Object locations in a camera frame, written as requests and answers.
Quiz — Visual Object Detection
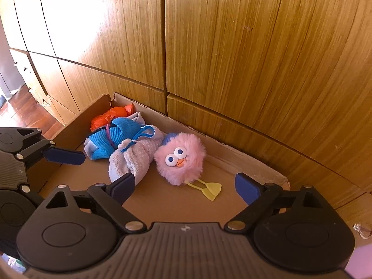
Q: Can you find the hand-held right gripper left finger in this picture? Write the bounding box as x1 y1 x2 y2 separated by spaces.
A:
43 173 146 233

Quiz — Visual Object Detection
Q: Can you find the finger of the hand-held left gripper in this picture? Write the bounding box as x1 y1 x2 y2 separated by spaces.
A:
17 139 86 167

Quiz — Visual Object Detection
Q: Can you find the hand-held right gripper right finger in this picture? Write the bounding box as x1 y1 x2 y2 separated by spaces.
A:
224 173 330 233

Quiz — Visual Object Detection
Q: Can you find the cardboard box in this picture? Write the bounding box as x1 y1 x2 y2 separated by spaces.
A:
39 92 291 230

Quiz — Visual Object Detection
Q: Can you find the white sock bundle blue trim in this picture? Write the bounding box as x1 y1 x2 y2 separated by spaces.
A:
109 124 164 185

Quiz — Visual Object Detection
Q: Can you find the orange sock roll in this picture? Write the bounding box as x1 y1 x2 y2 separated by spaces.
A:
90 103 135 132

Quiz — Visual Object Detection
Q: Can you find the pink fluffy bird toy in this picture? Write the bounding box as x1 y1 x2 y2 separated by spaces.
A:
153 132 223 202

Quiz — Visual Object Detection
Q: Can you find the white paper scrap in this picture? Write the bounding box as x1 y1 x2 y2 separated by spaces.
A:
353 223 369 239

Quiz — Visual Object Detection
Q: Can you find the pink bed sheet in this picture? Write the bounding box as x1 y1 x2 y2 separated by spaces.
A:
346 243 372 279

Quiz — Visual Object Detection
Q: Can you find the wooden wardrobe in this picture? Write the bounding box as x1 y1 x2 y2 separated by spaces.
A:
0 0 372 234

